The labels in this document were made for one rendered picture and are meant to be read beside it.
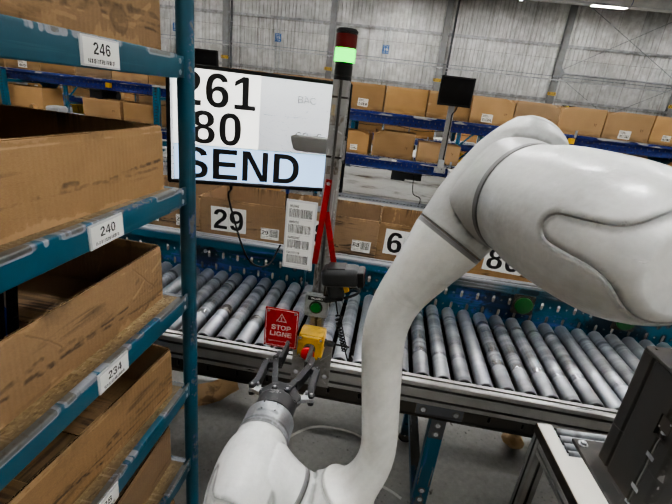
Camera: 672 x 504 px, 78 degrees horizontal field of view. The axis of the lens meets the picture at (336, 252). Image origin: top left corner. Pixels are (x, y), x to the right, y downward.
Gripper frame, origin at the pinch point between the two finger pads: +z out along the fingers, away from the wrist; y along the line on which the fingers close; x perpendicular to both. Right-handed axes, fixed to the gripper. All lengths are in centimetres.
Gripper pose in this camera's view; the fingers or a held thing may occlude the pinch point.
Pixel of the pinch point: (296, 355)
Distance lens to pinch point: 98.5
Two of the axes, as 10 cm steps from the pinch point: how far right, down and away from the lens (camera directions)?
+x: -1.1, 9.3, 3.5
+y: -9.8, -1.5, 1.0
